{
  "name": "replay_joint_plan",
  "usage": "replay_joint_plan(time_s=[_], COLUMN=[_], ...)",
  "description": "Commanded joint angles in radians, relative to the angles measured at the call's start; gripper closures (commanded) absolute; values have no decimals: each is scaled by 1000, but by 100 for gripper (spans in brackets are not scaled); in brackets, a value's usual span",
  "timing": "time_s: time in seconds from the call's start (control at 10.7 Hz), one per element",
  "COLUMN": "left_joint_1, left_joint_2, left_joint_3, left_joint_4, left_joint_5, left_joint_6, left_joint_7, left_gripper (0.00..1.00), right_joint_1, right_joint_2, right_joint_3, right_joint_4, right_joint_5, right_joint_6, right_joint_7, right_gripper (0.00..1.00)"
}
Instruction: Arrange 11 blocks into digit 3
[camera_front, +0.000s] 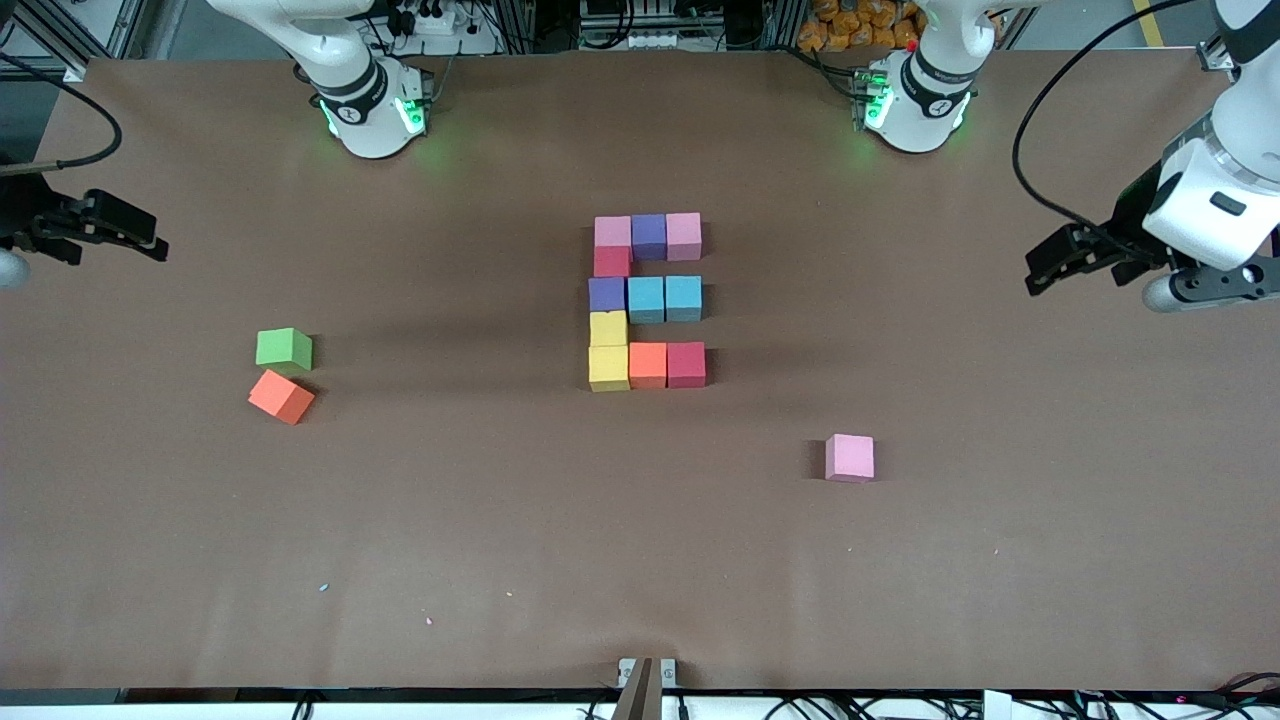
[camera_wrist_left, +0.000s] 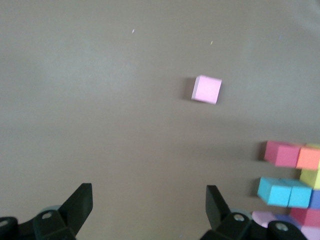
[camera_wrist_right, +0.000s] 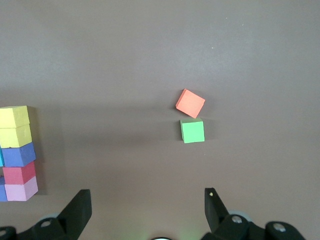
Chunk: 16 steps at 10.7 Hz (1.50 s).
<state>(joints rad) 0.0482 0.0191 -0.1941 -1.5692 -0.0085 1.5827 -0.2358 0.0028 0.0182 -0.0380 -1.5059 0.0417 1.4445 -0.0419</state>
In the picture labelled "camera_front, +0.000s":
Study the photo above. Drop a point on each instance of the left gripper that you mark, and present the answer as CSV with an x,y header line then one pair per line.
x,y
1133,222

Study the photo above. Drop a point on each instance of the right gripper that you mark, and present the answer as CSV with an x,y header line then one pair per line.
x,y
22,213

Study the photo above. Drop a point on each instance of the pink foam cube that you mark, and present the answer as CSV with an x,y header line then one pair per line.
x,y
850,458
612,232
684,237

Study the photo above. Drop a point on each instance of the cyan foam cube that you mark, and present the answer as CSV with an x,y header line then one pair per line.
x,y
684,298
646,300

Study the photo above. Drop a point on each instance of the crimson foam cube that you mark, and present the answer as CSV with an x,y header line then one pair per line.
x,y
612,262
686,365

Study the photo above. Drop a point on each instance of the blue-violet foam cube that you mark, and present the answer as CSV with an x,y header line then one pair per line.
x,y
606,295
650,237

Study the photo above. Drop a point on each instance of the orange foam cube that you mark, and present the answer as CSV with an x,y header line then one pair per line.
x,y
281,396
648,365

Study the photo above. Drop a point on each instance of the yellow foam cube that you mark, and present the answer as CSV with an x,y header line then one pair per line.
x,y
609,330
608,370

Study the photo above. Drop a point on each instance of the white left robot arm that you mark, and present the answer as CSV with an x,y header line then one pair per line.
x,y
930,90

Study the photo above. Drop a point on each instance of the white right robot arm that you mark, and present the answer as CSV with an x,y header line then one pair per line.
x,y
350,70

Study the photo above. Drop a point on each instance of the green foam cube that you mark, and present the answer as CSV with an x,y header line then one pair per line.
x,y
284,350

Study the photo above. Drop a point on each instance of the orange bag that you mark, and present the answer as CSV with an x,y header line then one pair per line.
x,y
850,25

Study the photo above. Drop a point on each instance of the white power strip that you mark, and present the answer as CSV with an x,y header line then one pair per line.
x,y
430,20

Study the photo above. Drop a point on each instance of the metal equipment rack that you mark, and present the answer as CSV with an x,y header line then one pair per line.
x,y
640,40

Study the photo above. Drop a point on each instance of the brown paper table cover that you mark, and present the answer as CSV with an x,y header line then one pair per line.
x,y
640,560

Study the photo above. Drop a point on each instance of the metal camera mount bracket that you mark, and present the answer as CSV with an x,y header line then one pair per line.
x,y
645,685

